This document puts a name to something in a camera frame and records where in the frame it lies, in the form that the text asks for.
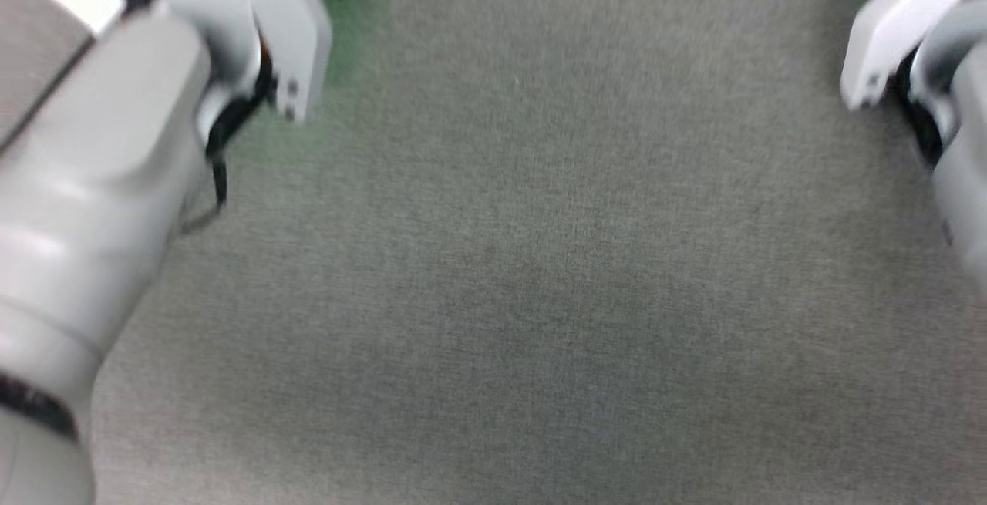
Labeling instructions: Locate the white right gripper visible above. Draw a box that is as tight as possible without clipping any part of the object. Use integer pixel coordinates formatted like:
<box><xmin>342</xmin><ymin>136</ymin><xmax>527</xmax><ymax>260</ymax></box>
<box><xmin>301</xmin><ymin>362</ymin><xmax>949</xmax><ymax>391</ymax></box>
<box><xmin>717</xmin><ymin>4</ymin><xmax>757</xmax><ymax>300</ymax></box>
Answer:
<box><xmin>840</xmin><ymin>0</ymin><xmax>987</xmax><ymax>112</ymax></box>

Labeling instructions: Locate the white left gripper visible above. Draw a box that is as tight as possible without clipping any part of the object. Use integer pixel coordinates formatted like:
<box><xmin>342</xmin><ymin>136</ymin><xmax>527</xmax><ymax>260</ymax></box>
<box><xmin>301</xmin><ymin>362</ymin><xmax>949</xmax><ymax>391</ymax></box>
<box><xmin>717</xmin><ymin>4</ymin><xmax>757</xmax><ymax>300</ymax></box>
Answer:
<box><xmin>150</xmin><ymin>0</ymin><xmax>334</xmax><ymax>123</ymax></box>

